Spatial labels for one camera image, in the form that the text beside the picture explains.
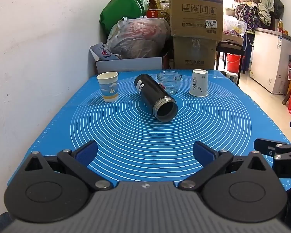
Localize red plastic bucket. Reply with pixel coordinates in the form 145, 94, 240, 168
226, 53, 242, 72

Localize green plastic bag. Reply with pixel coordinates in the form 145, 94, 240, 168
99, 0, 150, 36

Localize large brown cardboard box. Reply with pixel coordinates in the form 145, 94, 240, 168
169, 0, 224, 41

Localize clear plastic bag red contents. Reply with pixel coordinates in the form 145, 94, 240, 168
106, 17, 171, 59

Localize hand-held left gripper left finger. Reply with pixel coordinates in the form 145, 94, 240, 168
24, 140, 113, 191

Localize white cardboard box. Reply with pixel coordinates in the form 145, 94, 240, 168
88, 47, 163, 75

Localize sailboat print paper cup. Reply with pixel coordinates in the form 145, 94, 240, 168
96, 72, 119, 103

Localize purple floral bag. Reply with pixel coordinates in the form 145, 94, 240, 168
235, 2, 263, 30

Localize blue cloth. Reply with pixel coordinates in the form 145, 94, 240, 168
0, 212, 15, 233

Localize white printed packet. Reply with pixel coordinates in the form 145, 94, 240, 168
90, 43, 122, 61

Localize white plastic bag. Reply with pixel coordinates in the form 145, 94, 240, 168
223, 15, 247, 37

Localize clear glass jar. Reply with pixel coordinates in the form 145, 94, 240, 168
157, 71, 182, 95

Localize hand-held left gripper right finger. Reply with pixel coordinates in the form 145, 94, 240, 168
178, 141, 273, 191

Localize small red box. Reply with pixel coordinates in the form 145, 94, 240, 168
147, 9, 167, 19

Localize white floral paper cup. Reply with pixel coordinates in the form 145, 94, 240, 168
189, 69, 209, 97

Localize black thermos cup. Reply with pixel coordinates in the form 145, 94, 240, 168
134, 74, 178, 123

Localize black chair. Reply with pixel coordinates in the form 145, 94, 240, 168
216, 41, 246, 75

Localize white chest freezer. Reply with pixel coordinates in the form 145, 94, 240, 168
249, 27, 291, 95

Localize blue silicone baking mat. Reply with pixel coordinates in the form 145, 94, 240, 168
7, 70, 291, 193

